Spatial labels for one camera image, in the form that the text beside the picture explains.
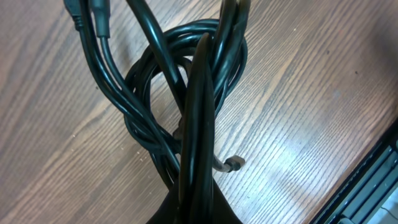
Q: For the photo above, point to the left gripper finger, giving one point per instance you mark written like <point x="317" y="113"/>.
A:
<point x="196" y="198"/>

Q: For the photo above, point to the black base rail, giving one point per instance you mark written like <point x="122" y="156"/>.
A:
<point x="368" y="186"/>

